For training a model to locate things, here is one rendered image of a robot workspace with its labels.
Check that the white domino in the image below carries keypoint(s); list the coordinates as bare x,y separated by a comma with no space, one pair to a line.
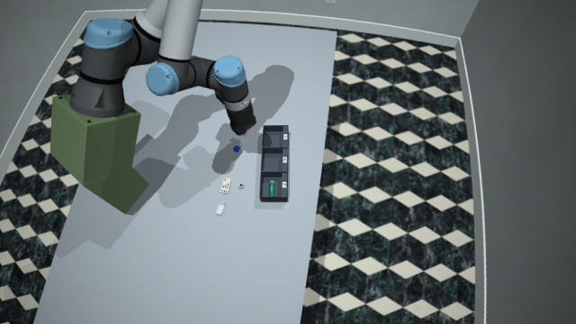
225,186

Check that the dark grey rack of three bins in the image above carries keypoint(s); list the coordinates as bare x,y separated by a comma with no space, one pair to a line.
274,163

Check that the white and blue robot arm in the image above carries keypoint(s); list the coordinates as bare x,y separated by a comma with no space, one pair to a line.
111,45

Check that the white usb stick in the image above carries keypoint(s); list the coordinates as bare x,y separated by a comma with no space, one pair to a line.
220,208

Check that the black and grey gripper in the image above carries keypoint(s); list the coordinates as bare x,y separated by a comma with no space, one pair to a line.
241,119

